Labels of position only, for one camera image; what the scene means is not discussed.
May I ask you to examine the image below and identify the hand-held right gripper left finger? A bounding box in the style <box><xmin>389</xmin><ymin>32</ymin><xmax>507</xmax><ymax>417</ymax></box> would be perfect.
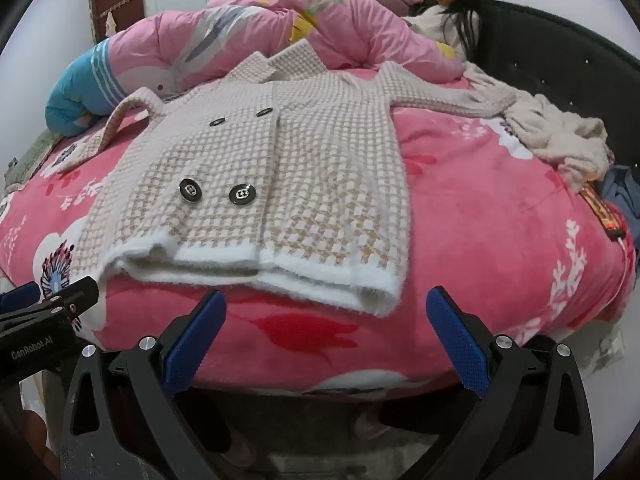
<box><xmin>60</xmin><ymin>289</ymin><xmax>228</xmax><ymax>480</ymax></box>

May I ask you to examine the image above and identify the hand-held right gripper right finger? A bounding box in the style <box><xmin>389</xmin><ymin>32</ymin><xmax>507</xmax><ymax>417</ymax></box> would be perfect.
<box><xmin>425</xmin><ymin>286</ymin><xmax>596</xmax><ymax>480</ymax></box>

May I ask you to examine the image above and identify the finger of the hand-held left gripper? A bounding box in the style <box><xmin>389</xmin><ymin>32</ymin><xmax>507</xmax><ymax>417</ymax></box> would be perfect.
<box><xmin>0</xmin><ymin>276</ymin><xmax>100</xmax><ymax>332</ymax></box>
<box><xmin>0</xmin><ymin>281</ymin><xmax>42</xmax><ymax>314</ymax></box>

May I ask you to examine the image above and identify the beige white checked coat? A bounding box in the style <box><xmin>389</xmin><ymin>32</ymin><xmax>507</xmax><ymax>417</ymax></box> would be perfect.
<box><xmin>60</xmin><ymin>39</ymin><xmax>518</xmax><ymax>317</ymax></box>

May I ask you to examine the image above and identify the pink floral blanket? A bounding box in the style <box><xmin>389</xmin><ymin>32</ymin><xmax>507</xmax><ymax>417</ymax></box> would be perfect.
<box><xmin>0</xmin><ymin>60</ymin><xmax>638</xmax><ymax>402</ymax></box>

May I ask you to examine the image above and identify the green patterned cloth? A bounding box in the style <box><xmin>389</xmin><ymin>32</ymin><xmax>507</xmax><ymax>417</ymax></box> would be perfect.
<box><xmin>4</xmin><ymin>130</ymin><xmax>66</xmax><ymax>191</ymax></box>

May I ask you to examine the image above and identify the blue cloth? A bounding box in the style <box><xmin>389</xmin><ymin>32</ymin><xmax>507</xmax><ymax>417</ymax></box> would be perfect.
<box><xmin>597</xmin><ymin>165</ymin><xmax>640</xmax><ymax>256</ymax></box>

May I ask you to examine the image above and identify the cream fluffy garment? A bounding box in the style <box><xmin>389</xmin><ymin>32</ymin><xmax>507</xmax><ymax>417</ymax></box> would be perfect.
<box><xmin>462</xmin><ymin>62</ymin><xmax>611</xmax><ymax>193</ymax></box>

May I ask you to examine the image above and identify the black padded headboard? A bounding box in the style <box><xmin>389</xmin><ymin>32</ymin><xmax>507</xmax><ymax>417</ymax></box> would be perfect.
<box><xmin>470</xmin><ymin>0</ymin><xmax>640</xmax><ymax>171</ymax></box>

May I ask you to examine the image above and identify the pink and blue quilt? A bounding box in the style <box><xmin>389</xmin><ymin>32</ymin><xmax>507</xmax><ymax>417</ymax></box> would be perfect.
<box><xmin>44</xmin><ymin>0</ymin><xmax>466</xmax><ymax>137</ymax></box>

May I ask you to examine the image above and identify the maroon pillow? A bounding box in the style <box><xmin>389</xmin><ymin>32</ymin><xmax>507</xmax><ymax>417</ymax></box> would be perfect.
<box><xmin>367</xmin><ymin>0</ymin><xmax>416</xmax><ymax>17</ymax></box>

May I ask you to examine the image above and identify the orange patterned strap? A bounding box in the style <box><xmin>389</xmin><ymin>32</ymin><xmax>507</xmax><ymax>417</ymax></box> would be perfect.
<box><xmin>580</xmin><ymin>185</ymin><xmax>628</xmax><ymax>247</ymax></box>

